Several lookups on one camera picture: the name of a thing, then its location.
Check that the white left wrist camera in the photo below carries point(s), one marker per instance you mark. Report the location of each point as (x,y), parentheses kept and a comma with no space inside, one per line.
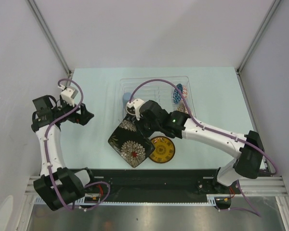
(68,94)

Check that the yellow round saucer plate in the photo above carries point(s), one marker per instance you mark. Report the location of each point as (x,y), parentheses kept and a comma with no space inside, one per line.
(164,150)

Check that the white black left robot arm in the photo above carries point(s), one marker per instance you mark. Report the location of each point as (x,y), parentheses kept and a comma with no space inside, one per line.
(51,161)

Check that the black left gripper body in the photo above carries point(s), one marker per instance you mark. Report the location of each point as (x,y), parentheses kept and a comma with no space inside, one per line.
(64,107)

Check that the right aluminium frame post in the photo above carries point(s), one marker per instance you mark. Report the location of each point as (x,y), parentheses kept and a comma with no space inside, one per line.
(259,34)

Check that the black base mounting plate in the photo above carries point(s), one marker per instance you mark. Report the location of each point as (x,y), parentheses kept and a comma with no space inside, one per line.
(69,180)

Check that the brown lattice pattern bowl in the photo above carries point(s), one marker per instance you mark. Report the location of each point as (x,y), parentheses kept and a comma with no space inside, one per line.
(181,107)

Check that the light blue plastic cup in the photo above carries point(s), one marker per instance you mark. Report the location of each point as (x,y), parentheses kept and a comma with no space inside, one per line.
(125,98)

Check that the blue triangle pattern bowl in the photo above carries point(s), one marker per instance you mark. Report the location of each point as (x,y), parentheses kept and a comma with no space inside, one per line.
(180,93)

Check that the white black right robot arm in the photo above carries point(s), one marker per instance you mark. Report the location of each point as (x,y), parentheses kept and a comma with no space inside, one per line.
(246,150)

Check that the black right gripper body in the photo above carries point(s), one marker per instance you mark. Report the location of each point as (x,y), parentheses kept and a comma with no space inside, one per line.
(148,128)

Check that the white slotted cable duct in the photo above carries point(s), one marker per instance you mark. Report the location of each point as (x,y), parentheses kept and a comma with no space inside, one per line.
(209,201)

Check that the aluminium frame post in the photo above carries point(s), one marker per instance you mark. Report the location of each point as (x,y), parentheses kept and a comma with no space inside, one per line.
(48,35)
(259,34)

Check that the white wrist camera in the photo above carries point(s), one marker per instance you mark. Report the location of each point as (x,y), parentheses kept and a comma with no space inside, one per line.
(68,94)
(139,103)

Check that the red black lacquer cup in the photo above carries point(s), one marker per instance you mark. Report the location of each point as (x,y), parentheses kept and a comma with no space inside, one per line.
(133,110)

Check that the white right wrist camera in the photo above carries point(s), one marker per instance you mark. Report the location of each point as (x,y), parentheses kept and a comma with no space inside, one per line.
(139,103)

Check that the black floral square plate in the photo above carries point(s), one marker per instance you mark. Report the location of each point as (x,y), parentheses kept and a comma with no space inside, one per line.
(130,144)

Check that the left aluminium frame post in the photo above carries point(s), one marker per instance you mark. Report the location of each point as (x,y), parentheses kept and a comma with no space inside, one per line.
(48,35)

